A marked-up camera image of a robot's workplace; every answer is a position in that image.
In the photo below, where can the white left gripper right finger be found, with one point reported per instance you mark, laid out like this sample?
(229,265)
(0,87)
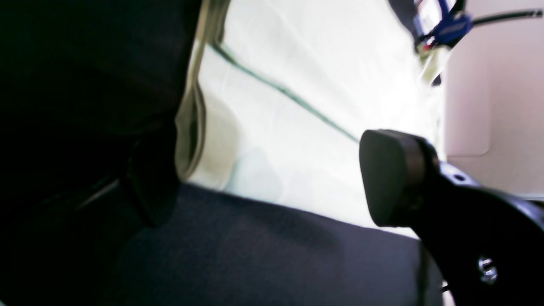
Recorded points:
(488,244)

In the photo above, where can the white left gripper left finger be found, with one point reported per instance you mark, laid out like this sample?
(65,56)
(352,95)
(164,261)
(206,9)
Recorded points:
(89,93)

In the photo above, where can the light green T-shirt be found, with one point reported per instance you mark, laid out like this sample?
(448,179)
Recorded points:
(279,93)

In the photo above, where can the white box left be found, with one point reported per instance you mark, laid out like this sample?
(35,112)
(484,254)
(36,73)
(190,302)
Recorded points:
(494,85)

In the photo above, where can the black table cloth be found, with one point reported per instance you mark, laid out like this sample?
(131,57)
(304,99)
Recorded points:
(221,250)

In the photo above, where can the red black clamp bottom edge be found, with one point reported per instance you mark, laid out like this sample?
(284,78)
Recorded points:
(436,38)

